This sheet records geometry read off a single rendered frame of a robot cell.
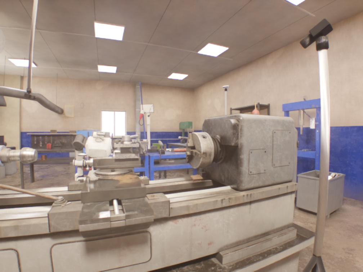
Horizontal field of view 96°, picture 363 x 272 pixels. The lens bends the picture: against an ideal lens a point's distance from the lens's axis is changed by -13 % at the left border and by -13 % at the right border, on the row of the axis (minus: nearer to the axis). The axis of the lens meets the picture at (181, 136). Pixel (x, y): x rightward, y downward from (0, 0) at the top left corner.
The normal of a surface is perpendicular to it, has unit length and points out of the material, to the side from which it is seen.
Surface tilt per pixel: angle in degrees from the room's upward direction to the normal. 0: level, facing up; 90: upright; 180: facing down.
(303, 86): 90
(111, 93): 90
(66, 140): 90
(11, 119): 90
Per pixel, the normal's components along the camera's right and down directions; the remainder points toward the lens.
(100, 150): 0.22, 0.54
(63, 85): 0.38, 0.01
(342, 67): -0.92, 0.00
